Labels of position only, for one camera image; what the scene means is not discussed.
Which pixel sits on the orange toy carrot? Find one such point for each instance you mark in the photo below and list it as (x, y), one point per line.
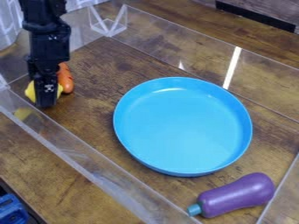
(66, 79)

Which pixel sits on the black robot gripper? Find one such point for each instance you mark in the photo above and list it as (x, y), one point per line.
(50, 43)

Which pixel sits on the yellow toy lemon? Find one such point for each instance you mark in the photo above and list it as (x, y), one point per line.
(30, 92)

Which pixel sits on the purple toy eggplant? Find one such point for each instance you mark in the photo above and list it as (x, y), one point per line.
(250, 191)

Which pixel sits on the white patterned curtain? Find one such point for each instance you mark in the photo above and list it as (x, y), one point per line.
(11, 18)

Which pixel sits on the blue plastic crate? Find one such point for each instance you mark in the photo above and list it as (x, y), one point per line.
(13, 211)

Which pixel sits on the clear acrylic enclosure wall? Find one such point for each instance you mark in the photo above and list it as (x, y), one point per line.
(61, 157)

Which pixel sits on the round blue tray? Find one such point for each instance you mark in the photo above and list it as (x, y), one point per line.
(183, 126)

